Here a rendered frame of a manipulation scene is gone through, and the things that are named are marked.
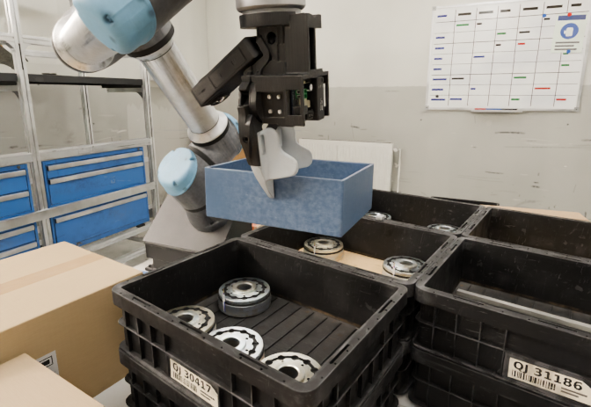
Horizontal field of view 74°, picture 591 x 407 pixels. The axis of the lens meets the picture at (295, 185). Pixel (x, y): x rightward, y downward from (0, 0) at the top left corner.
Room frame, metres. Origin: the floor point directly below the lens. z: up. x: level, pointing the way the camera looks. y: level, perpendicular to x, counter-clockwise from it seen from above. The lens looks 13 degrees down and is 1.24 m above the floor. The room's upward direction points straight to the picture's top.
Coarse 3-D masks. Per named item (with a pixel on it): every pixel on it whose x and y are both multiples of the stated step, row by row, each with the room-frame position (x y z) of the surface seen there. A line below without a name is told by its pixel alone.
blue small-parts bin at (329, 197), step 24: (216, 168) 0.52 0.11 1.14; (240, 168) 0.60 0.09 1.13; (312, 168) 0.61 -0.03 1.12; (336, 168) 0.60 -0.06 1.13; (360, 168) 0.58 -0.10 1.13; (216, 192) 0.52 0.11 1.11; (240, 192) 0.50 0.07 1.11; (264, 192) 0.48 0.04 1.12; (288, 192) 0.47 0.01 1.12; (312, 192) 0.46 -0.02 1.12; (336, 192) 0.44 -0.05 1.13; (360, 192) 0.51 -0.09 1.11; (216, 216) 0.52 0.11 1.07; (240, 216) 0.50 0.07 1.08; (264, 216) 0.48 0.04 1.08; (288, 216) 0.47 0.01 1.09; (312, 216) 0.46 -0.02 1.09; (336, 216) 0.44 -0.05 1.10; (360, 216) 0.51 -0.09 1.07
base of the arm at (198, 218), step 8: (184, 208) 1.06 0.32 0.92; (200, 208) 1.04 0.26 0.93; (192, 216) 1.06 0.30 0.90; (200, 216) 1.05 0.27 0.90; (208, 216) 1.06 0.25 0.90; (192, 224) 1.09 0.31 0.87; (200, 224) 1.07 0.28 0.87; (208, 224) 1.07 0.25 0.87; (216, 224) 1.07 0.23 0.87; (224, 224) 1.09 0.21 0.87
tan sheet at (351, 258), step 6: (348, 252) 0.97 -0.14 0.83; (342, 258) 0.93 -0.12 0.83; (348, 258) 0.93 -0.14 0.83; (354, 258) 0.93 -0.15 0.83; (360, 258) 0.93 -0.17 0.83; (366, 258) 0.93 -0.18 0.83; (372, 258) 0.93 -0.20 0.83; (348, 264) 0.89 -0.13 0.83; (354, 264) 0.89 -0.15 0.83; (360, 264) 0.89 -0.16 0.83; (366, 264) 0.89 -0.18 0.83; (372, 264) 0.89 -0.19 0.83; (378, 264) 0.89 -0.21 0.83; (372, 270) 0.86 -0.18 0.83; (378, 270) 0.86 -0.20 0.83
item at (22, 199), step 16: (0, 176) 1.93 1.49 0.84; (16, 176) 1.99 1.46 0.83; (0, 192) 1.93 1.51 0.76; (16, 192) 2.00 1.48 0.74; (0, 208) 1.92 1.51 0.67; (16, 208) 1.98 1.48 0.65; (32, 208) 2.05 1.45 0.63; (32, 224) 2.04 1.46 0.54; (0, 240) 1.89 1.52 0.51; (16, 240) 1.96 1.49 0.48; (32, 240) 2.03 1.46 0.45; (0, 256) 1.87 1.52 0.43
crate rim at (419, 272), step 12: (264, 228) 0.88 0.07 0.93; (408, 228) 0.88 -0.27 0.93; (420, 228) 0.88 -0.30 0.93; (252, 240) 0.80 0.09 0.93; (300, 252) 0.73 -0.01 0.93; (336, 264) 0.67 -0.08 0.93; (432, 264) 0.67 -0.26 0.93; (384, 276) 0.62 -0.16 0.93; (420, 276) 0.62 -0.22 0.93; (408, 288) 0.59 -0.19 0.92
